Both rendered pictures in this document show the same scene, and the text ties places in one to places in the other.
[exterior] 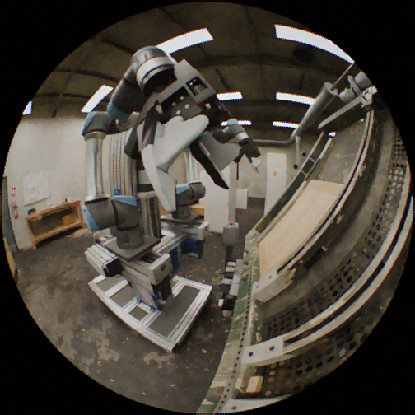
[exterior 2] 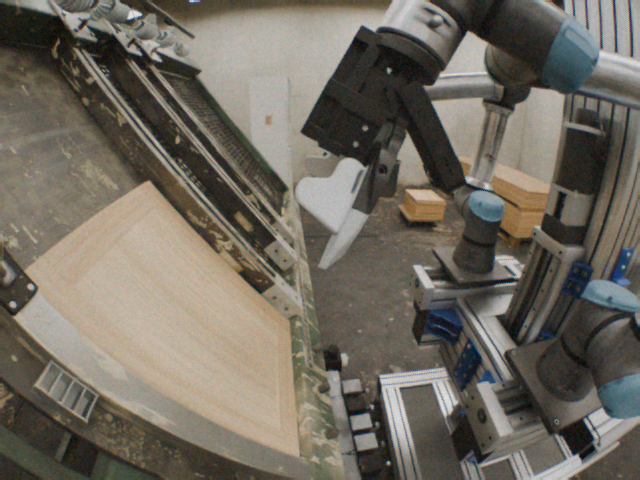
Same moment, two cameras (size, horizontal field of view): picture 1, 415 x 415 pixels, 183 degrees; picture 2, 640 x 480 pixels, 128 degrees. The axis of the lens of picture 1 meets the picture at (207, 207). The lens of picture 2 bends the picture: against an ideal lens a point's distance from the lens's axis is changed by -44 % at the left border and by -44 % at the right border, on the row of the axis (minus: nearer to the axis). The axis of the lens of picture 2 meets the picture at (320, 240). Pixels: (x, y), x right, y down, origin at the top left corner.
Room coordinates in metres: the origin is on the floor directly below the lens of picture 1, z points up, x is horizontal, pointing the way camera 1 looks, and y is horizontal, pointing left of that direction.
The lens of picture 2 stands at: (1.02, -0.39, 1.48)
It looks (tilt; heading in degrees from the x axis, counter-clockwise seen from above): 26 degrees down; 157
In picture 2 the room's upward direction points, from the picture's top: straight up
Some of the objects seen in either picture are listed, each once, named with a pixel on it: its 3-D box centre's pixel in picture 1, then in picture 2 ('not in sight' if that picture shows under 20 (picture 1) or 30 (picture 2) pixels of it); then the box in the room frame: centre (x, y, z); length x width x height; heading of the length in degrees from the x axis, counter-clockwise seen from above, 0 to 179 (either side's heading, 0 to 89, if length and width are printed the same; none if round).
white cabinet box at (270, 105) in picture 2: not in sight; (272, 139); (-3.61, 0.74, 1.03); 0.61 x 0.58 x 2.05; 158
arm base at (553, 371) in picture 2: (181, 209); (574, 359); (1.01, 0.19, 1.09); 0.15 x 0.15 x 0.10
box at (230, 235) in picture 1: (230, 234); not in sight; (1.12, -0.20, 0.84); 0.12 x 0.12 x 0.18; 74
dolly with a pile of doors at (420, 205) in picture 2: not in sight; (419, 207); (-1.77, 2.37, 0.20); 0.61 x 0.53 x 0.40; 158
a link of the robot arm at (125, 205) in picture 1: (123, 209); (483, 215); (0.55, 0.38, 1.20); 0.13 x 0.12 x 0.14; 145
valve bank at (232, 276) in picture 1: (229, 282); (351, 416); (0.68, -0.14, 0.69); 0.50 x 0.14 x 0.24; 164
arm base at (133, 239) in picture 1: (128, 232); (476, 249); (0.55, 0.37, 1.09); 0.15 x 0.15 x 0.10
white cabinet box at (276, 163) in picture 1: (275, 186); not in sight; (4.17, -2.15, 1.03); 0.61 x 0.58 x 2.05; 158
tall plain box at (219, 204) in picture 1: (221, 193); not in sight; (3.44, -0.35, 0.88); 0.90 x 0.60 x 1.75; 158
